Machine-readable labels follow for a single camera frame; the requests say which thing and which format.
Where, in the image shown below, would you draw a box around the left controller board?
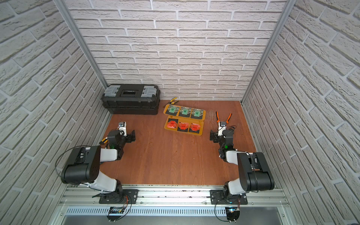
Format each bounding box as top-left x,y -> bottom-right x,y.
107,207 -> 126,222

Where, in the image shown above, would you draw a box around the aluminium front rail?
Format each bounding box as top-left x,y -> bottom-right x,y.
57,184 -> 290,209

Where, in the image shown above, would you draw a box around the right controller board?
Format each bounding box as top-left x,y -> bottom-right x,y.
225,207 -> 240,223

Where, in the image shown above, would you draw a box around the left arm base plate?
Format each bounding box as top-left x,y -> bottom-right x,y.
99,189 -> 139,204

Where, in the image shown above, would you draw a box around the yellow black small pliers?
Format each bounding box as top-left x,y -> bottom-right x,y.
163,97 -> 179,108

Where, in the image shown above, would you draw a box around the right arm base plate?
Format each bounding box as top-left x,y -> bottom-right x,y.
210,189 -> 248,205

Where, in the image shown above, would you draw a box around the red tea bag front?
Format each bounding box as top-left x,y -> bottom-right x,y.
177,122 -> 189,132

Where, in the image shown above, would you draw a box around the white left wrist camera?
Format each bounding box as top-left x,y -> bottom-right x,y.
117,121 -> 127,137

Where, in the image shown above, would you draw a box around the yellow utility knife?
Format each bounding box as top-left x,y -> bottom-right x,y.
99,137 -> 108,145

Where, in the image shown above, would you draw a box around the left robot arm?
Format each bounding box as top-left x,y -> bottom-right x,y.
60,129 -> 136,194

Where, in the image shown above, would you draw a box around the orange handled groove pliers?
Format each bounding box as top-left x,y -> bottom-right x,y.
215,111 -> 233,124

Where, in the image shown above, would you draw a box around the yellow wooden two-tier shelf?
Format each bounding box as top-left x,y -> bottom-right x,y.
164,104 -> 206,136

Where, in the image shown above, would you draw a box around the controller board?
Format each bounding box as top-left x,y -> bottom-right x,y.
107,207 -> 126,222
225,207 -> 240,223

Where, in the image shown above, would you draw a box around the green tea bag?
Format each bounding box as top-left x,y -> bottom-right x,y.
179,106 -> 192,118
165,105 -> 180,116
191,108 -> 203,120

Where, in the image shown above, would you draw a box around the black plastic toolbox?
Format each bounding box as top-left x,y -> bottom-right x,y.
101,84 -> 160,115

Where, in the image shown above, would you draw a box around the red tea bag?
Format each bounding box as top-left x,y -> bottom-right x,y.
166,118 -> 178,130
189,123 -> 201,134
177,122 -> 189,132

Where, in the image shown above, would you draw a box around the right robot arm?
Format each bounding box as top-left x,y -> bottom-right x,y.
210,129 -> 275,197

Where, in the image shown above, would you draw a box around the green tea bag front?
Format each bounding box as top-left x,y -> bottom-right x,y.
179,106 -> 192,118

